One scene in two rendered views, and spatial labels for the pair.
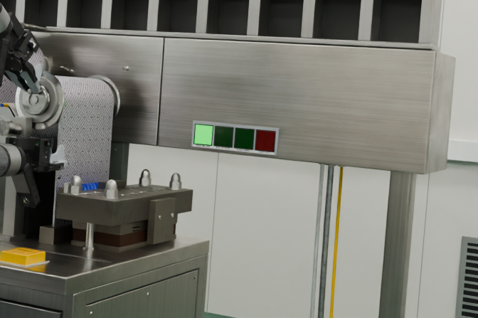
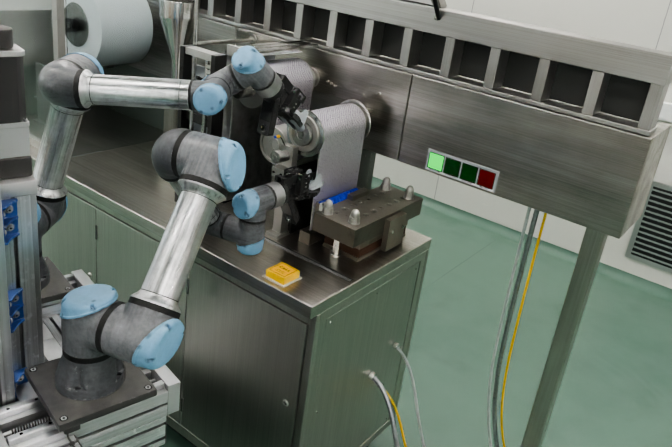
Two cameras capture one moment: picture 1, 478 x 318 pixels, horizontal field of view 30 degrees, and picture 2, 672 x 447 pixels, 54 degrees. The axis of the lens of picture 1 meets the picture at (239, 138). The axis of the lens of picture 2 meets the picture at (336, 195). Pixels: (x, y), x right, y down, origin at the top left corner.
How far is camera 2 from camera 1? 64 cm
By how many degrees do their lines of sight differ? 21
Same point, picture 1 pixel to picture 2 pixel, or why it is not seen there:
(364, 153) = (569, 209)
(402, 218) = (593, 253)
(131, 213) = (369, 233)
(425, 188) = not seen: hidden behind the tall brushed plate
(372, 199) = not seen: hidden behind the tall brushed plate
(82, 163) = (335, 179)
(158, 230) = (390, 240)
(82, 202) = (331, 223)
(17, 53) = (287, 108)
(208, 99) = (443, 133)
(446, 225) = not seen: hidden behind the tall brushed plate
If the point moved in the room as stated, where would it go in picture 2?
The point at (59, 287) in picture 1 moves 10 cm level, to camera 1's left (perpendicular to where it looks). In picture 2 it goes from (306, 312) to (271, 303)
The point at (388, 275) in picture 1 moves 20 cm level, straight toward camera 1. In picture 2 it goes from (573, 292) to (568, 321)
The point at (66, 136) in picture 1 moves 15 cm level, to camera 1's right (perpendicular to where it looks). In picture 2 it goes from (324, 163) to (371, 172)
